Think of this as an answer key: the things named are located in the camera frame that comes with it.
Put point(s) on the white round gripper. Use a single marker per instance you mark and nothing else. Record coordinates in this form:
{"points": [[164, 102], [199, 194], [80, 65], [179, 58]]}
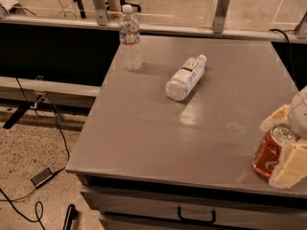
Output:
{"points": [[299, 114]]}

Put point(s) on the red coke can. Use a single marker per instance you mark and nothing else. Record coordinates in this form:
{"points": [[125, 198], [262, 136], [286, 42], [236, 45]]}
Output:
{"points": [[266, 158]]}

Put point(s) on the blue plastic bottle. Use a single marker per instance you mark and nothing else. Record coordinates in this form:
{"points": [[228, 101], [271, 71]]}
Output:
{"points": [[186, 77]]}

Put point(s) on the upright clear water bottle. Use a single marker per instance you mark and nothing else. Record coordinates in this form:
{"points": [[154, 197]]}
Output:
{"points": [[129, 36]]}

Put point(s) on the grey cabinet drawer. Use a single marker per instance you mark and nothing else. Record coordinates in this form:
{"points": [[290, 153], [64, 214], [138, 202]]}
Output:
{"points": [[122, 209]]}

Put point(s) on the black object on floor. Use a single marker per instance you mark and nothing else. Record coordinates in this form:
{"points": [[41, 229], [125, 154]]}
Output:
{"points": [[71, 213]]}

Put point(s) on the black power adapter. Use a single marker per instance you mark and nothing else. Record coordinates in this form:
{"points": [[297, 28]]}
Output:
{"points": [[42, 177]]}

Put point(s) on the black tripod leg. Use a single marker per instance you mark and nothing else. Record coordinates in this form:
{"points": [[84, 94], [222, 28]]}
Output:
{"points": [[81, 8]]}

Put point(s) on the black drawer handle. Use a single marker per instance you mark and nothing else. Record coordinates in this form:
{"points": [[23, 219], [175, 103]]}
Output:
{"points": [[197, 218]]}

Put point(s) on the right metal bracket post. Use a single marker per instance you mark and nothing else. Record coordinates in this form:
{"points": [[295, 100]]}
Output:
{"points": [[220, 16]]}

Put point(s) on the metal bracket post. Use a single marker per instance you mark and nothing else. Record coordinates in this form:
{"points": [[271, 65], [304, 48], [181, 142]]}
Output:
{"points": [[220, 16], [101, 14]]}

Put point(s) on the left metal bracket post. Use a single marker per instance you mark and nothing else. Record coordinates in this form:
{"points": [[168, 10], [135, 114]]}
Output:
{"points": [[101, 14]]}

